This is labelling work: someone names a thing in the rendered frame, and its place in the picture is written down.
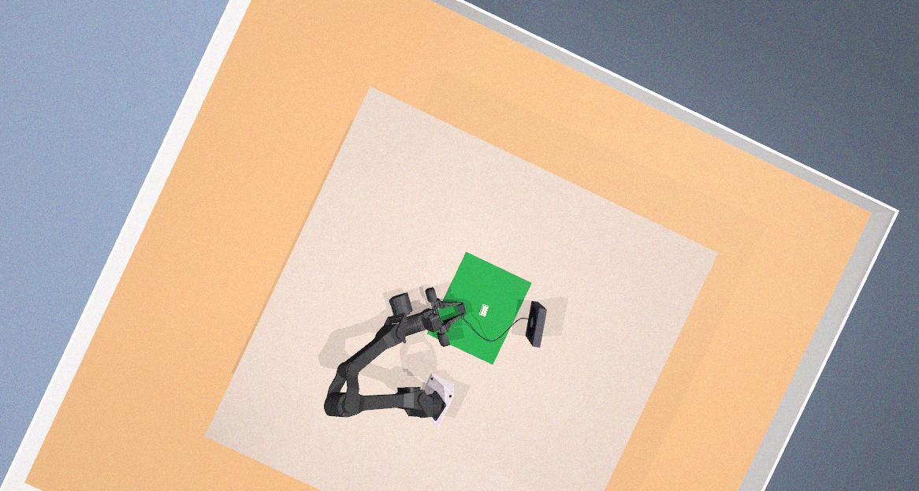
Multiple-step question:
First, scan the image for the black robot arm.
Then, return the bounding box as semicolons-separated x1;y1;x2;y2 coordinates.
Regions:
324;292;446;421

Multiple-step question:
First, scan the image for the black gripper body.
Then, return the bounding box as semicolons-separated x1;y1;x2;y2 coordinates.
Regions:
414;287;450;347

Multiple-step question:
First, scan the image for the black connector plug with cable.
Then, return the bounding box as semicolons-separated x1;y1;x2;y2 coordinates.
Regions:
458;303;529;341

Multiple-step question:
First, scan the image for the green circuit board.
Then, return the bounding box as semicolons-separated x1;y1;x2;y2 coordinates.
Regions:
443;252;531;365

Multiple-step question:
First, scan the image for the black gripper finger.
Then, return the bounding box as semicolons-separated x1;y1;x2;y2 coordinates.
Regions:
437;298;461;309
443;314;463;332

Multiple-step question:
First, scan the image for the black square cooling fan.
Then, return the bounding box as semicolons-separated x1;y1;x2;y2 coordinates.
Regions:
526;301;547;348

